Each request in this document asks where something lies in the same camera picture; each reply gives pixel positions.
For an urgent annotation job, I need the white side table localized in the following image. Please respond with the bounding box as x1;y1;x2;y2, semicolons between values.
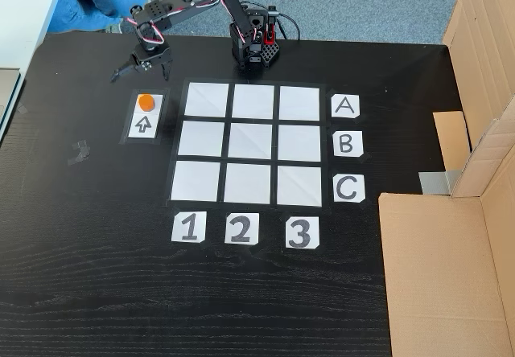
0;0;76;145

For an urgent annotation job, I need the grey duct tape strip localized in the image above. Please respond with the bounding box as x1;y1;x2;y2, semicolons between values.
418;168;462;196

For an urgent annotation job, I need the black and red clamp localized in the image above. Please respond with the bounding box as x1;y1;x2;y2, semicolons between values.
263;5;281;47

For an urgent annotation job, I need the paper label number 2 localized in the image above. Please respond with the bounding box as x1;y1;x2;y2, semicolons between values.
224;212;261;245

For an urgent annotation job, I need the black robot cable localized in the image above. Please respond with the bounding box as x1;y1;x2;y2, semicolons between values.
276;13;302;41

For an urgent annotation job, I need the paper label number 1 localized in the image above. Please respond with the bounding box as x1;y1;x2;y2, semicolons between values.
171;211;208;244

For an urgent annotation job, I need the paper label number 3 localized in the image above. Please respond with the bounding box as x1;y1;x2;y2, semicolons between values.
285;216;321;249

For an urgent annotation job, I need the white paper sheet with arrow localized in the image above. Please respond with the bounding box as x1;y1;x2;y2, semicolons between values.
127;93;164;139

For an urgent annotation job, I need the paper label letter A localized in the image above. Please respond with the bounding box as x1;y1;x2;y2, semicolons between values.
332;94;361;120

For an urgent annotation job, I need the paper label letter B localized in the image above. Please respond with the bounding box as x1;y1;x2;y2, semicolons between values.
332;130;365;157

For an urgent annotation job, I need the brown cardboard screen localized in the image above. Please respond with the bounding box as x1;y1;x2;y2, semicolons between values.
377;0;515;357

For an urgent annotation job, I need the grey flat panel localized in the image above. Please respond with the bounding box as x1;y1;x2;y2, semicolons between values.
0;67;22;133

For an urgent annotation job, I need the paper label letter C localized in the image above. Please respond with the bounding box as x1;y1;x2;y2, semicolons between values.
332;174;366;203

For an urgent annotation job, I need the black tape grid frame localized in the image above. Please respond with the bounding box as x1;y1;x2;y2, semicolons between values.
165;78;332;213

